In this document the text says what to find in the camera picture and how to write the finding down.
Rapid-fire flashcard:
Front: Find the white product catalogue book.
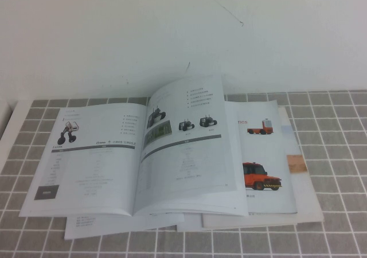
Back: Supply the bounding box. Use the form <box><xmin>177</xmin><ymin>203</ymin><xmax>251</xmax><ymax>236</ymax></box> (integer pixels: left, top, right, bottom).
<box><xmin>18</xmin><ymin>74</ymin><xmax>249</xmax><ymax>218</ymax></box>

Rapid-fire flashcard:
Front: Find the brochure with orange trucks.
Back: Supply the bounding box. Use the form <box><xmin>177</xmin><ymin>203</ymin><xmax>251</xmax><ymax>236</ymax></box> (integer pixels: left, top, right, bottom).
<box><xmin>223</xmin><ymin>99</ymin><xmax>298</xmax><ymax>215</ymax></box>

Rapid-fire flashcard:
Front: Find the plain white booklet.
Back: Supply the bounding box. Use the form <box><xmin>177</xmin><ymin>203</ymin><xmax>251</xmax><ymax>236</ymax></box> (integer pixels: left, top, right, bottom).
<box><xmin>176</xmin><ymin>212</ymin><xmax>205</xmax><ymax>232</ymax></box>

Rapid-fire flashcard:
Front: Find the brochure with brown photo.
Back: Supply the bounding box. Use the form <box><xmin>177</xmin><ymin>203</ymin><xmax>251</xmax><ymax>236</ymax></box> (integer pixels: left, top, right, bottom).
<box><xmin>279</xmin><ymin>123</ymin><xmax>309</xmax><ymax>174</ymax></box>

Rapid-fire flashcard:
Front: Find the white booklet with contact text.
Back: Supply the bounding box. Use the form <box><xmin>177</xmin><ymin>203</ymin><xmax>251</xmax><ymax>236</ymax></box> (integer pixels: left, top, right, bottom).
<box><xmin>63</xmin><ymin>211</ymin><xmax>186</xmax><ymax>241</ymax></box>

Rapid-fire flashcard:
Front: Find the grey checkered tablecloth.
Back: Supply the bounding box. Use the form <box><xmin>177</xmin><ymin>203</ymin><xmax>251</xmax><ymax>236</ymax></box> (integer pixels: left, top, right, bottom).
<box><xmin>0</xmin><ymin>89</ymin><xmax>367</xmax><ymax>258</ymax></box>

